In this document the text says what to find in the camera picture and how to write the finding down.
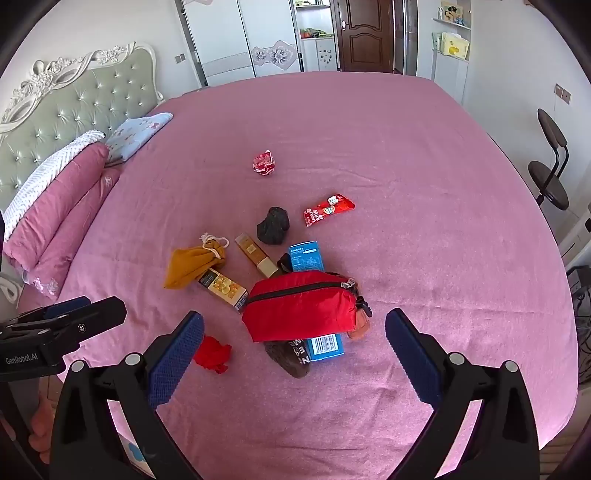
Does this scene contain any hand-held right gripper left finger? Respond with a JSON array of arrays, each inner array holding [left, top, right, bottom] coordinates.
[[50, 311, 205, 480]]

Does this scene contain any dark brown wooden door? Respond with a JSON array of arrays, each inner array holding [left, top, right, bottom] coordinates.
[[332, 0, 396, 75]]

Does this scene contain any orange fruit print box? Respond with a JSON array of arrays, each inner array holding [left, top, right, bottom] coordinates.
[[198, 269, 250, 313]]

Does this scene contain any light blue patterned pillow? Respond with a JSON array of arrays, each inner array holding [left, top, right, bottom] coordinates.
[[105, 112, 174, 165]]

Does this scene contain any crumpled black bag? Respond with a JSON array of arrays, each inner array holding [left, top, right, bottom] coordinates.
[[256, 207, 291, 245]]

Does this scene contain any black brown chair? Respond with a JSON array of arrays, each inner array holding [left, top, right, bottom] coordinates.
[[527, 108, 572, 212]]

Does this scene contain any white wardrobe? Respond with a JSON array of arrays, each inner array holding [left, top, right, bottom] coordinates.
[[181, 0, 304, 87]]

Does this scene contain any amber bottle with cap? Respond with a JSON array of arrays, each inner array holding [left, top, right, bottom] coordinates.
[[235, 234, 283, 279]]

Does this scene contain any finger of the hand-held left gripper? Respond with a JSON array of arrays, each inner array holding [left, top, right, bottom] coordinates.
[[44, 296, 127, 344], [44, 296, 92, 319]]

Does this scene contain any white open shelf unit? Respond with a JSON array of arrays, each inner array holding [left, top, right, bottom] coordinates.
[[291, 0, 339, 73]]

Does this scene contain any white striped pillow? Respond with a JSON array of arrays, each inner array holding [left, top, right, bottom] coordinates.
[[2, 130, 107, 244]]

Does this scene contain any yellow pack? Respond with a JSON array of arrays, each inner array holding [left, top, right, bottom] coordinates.
[[441, 31, 470, 60]]

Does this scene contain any mustard drawstring pouch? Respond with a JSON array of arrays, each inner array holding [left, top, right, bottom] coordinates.
[[163, 233, 230, 291]]

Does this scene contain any pinkish brown crumpled lump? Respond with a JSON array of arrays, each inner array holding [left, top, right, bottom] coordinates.
[[346, 315, 372, 341]]

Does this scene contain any folded pink quilt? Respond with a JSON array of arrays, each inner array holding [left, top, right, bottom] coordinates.
[[2, 142, 123, 296]]

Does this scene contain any tufted green white headboard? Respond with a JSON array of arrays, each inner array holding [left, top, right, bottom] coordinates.
[[0, 41, 165, 214]]

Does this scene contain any small red cloth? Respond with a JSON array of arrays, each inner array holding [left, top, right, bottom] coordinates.
[[193, 335, 232, 374]]

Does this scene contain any white side cabinet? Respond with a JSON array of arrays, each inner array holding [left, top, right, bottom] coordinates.
[[431, 0, 472, 103]]

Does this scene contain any long blue box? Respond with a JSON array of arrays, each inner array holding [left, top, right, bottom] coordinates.
[[288, 240, 346, 362]]

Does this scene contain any crumpled red white wrapper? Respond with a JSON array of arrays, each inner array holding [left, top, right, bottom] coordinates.
[[252, 150, 277, 176]]

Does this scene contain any dark brown knotted cloth strip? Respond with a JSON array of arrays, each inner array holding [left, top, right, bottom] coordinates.
[[264, 338, 311, 380]]

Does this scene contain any red snack packet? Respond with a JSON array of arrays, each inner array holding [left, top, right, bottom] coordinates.
[[303, 193, 356, 228]]

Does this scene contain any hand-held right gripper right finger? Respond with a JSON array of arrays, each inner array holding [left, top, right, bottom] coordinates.
[[385, 308, 541, 480]]

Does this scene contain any red zip pouch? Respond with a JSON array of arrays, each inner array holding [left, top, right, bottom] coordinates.
[[241, 270, 370, 343]]

